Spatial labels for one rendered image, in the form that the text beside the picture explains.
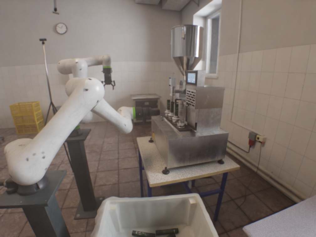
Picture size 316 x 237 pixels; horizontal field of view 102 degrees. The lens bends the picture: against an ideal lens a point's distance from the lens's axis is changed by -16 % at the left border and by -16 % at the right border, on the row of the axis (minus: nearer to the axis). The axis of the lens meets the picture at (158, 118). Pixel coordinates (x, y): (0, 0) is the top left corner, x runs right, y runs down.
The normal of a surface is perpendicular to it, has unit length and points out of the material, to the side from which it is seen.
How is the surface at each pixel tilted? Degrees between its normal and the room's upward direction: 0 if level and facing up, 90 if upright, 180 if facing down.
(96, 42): 90
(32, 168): 76
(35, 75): 90
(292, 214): 0
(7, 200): 0
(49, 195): 0
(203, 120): 90
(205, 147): 90
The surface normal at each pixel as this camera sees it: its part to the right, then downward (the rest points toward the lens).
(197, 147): 0.24, 0.28
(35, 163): 0.73, -0.04
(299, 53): -0.97, 0.07
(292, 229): 0.00, -0.96
